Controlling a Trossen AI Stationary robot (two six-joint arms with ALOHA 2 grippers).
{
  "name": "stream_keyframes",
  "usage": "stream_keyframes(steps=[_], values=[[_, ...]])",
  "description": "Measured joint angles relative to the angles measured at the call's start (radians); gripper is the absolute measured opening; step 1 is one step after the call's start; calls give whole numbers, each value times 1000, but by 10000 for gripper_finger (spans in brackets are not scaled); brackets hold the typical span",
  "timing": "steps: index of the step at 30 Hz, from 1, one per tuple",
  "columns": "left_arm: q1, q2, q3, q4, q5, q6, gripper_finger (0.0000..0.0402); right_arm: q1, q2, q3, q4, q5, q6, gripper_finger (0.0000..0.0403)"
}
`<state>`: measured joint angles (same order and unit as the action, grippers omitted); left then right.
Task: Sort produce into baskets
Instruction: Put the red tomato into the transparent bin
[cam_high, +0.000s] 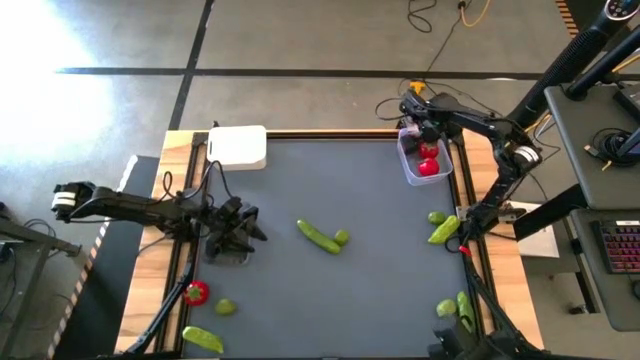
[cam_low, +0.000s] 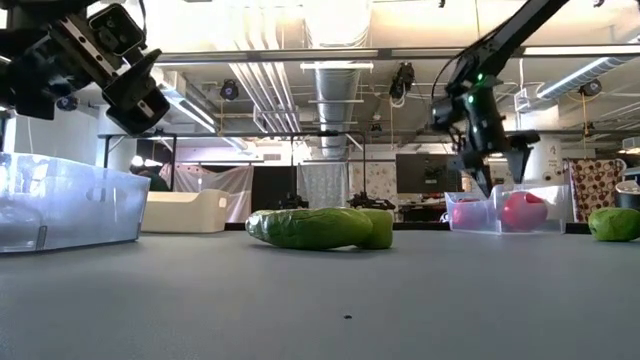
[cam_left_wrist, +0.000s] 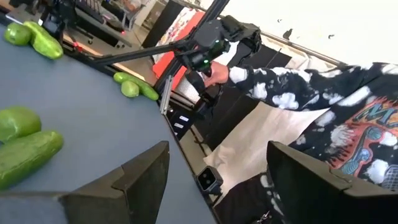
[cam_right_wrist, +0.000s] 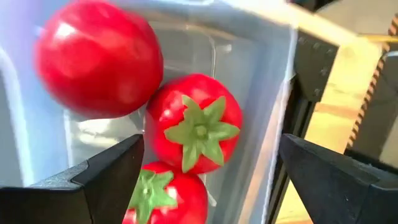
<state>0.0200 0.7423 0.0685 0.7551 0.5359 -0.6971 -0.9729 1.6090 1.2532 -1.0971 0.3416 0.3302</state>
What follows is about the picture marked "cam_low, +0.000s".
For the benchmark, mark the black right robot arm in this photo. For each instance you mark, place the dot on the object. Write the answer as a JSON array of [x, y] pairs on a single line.
[[492, 60]]

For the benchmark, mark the black monitor screen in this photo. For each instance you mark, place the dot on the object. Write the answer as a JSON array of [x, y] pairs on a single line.
[[427, 173]]

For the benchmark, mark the white curtain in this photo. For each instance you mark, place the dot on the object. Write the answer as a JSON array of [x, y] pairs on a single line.
[[225, 190]]

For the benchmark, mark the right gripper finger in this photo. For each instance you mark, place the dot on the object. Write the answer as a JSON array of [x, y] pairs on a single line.
[[484, 177], [519, 162]]

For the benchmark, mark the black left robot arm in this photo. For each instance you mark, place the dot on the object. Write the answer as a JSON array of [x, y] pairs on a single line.
[[10, 15]]

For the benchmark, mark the green toy cucumber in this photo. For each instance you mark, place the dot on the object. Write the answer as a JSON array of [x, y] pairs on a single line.
[[310, 228]]

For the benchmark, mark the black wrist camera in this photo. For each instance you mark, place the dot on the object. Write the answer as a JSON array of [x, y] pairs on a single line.
[[116, 29]]

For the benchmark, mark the black hanging camera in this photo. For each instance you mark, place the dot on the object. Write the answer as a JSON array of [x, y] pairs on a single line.
[[402, 80]]

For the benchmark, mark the silver ventilation duct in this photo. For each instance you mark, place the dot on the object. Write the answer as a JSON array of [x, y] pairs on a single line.
[[336, 110]]

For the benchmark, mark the black overhead frame beam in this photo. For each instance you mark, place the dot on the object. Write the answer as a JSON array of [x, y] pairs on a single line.
[[350, 53]]

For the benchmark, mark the red toy tomato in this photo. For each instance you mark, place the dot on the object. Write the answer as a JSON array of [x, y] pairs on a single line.
[[467, 214], [523, 211]]

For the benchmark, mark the white tank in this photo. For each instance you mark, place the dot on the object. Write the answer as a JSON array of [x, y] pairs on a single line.
[[547, 160]]

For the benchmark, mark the white plastic bin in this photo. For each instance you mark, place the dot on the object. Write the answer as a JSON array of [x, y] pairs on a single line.
[[185, 212]]

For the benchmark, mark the polka dot curtain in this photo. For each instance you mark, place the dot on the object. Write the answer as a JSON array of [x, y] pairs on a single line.
[[595, 187]]

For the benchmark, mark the clear plastic bin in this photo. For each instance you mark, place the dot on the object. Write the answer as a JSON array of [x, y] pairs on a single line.
[[505, 215], [65, 205]]

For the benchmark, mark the person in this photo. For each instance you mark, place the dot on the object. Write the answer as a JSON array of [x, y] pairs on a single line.
[[150, 179]]

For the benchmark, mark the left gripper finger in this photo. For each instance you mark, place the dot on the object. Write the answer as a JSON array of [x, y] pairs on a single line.
[[132, 80], [142, 117]]

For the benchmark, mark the green toy lime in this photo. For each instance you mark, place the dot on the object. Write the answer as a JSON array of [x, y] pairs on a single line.
[[615, 224], [381, 228]]

